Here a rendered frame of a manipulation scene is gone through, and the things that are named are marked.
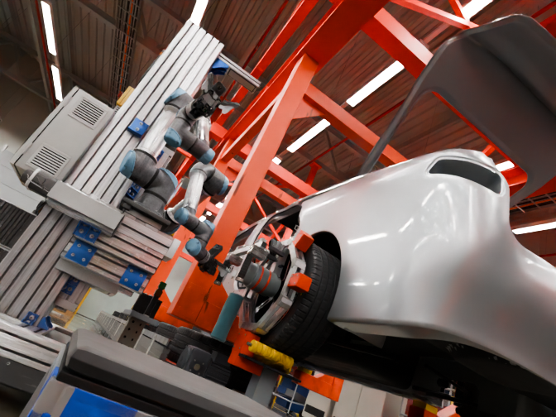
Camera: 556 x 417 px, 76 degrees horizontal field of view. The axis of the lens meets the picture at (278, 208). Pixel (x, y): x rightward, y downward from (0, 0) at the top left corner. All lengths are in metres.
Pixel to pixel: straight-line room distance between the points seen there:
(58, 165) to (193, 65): 0.95
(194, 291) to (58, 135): 1.17
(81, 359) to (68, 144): 1.52
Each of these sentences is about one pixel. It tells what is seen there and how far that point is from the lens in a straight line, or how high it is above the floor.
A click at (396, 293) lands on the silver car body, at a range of 1.54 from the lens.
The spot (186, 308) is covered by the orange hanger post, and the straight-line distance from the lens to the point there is 2.38.
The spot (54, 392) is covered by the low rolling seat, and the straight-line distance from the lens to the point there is 0.48.
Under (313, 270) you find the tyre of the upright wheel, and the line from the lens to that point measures 1.85.
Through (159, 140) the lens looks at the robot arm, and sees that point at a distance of 1.80.
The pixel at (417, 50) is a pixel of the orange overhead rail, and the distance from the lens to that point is 3.65.
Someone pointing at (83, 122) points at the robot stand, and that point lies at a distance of 1.96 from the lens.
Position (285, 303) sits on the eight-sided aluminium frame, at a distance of 1.80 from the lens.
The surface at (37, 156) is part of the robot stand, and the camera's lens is 1.90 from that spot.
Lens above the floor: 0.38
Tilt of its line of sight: 25 degrees up
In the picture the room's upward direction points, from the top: 24 degrees clockwise
